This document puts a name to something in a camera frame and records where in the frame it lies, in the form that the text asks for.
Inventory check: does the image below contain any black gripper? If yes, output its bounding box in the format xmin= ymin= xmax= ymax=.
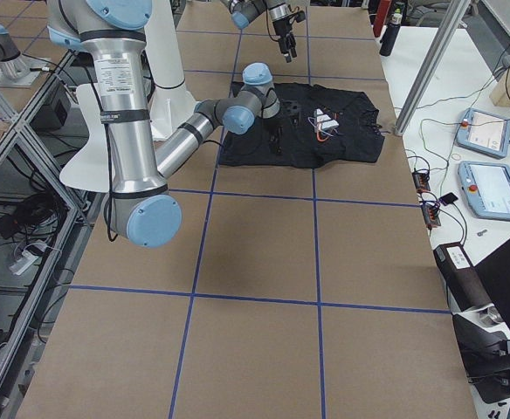
xmin=268 ymin=100 xmax=301 ymax=155
xmin=269 ymin=9 xmax=306 ymax=63

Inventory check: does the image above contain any black graphic t-shirt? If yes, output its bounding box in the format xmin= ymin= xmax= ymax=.
xmin=218 ymin=83 xmax=384 ymax=168

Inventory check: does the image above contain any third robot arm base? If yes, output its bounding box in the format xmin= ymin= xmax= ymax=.
xmin=0 ymin=24 xmax=51 ymax=88

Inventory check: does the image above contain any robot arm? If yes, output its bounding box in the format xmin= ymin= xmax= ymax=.
xmin=221 ymin=0 xmax=306 ymax=63
xmin=47 ymin=1 xmax=280 ymax=248

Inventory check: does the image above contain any black water bottle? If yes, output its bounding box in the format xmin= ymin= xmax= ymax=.
xmin=380 ymin=23 xmax=400 ymax=57

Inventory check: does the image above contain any white plastic chair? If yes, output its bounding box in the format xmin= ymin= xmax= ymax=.
xmin=59 ymin=84 xmax=109 ymax=193

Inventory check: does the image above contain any far teach pendant tablet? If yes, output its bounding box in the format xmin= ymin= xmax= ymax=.
xmin=456 ymin=107 xmax=510 ymax=159

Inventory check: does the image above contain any teach pendant tablet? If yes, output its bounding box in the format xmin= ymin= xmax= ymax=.
xmin=456 ymin=107 xmax=510 ymax=159
xmin=458 ymin=161 xmax=510 ymax=221

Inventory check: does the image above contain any near teach pendant tablet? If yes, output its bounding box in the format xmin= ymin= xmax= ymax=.
xmin=458 ymin=161 xmax=510 ymax=221

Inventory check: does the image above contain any black box with label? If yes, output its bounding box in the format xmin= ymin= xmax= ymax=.
xmin=433 ymin=242 xmax=492 ymax=311

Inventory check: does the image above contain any white power strip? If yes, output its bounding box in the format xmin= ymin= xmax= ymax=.
xmin=10 ymin=242 xmax=46 ymax=276

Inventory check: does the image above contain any aluminium frame post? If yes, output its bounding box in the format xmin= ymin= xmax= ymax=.
xmin=394 ymin=0 xmax=470 ymax=136

